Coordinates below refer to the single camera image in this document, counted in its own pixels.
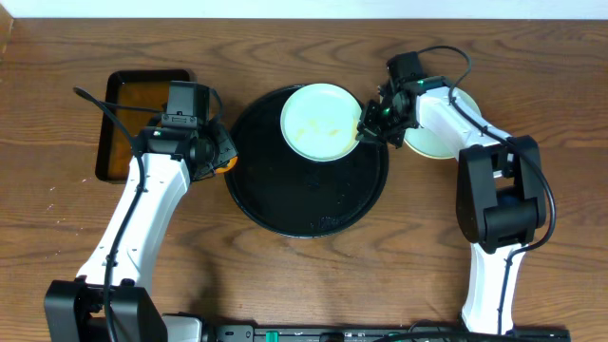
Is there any orange green sponge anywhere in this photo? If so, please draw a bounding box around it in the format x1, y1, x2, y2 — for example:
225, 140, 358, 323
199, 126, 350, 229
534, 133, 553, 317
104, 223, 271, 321
215, 157, 238, 174

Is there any green plate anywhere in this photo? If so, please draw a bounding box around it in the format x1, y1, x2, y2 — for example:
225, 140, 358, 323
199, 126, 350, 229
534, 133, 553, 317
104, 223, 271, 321
405, 86, 487, 159
279, 84, 362, 162

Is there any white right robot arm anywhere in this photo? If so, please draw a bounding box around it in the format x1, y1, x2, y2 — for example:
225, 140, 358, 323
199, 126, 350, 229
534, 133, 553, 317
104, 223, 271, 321
357, 77, 555, 335

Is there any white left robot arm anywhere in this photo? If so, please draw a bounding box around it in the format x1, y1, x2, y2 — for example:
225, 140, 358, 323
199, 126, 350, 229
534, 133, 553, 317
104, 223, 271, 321
44, 123, 237, 341

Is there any round black tray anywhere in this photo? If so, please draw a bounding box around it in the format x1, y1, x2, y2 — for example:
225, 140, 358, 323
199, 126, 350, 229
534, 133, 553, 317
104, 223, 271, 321
225, 85, 390, 238

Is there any black rectangular water basin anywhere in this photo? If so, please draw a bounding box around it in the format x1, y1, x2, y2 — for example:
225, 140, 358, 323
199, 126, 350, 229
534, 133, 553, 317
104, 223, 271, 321
95, 69, 196, 183

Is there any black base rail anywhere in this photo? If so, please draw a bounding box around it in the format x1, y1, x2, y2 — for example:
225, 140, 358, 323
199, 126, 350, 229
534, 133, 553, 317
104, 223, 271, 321
161, 313, 572, 342

